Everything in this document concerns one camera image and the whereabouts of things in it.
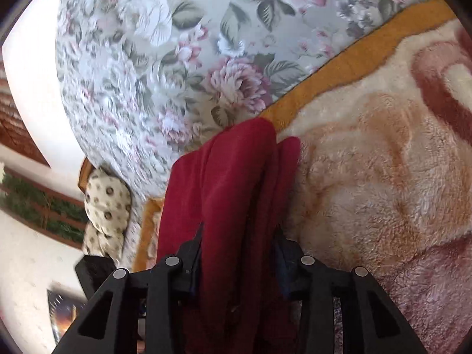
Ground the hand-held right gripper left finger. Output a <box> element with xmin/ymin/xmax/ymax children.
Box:
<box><xmin>52</xmin><ymin>223</ymin><xmax>205</xmax><ymax>354</ymax></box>

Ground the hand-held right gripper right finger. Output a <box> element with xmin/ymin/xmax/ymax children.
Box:
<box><xmin>273</xmin><ymin>226</ymin><xmax>428</xmax><ymax>354</ymax></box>

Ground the dark red fleece garment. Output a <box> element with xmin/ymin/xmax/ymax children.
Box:
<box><xmin>157</xmin><ymin>118</ymin><xmax>303</xmax><ymax>354</ymax></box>

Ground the plush blanket with orange border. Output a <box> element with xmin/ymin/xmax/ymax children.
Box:
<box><xmin>131</xmin><ymin>0</ymin><xmax>472</xmax><ymax>354</ymax></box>

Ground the shiny dark framed panel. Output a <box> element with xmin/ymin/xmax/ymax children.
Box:
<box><xmin>47</xmin><ymin>289</ymin><xmax>88</xmax><ymax>344</ymax></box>

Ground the wooden headboard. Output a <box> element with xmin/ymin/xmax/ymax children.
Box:
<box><xmin>78</xmin><ymin>157</ymin><xmax>94</xmax><ymax>193</ymax></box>

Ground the floral bedspread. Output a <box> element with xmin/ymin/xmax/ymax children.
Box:
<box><xmin>55</xmin><ymin>0</ymin><xmax>440</xmax><ymax>200</ymax></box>

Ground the green patterned wall border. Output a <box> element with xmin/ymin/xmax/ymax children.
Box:
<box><xmin>0</xmin><ymin>171</ymin><xmax>88</xmax><ymax>248</ymax></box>

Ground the brown wooden wall panel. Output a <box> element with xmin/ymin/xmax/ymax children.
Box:
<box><xmin>0</xmin><ymin>59</ymin><xmax>51</xmax><ymax>167</ymax></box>

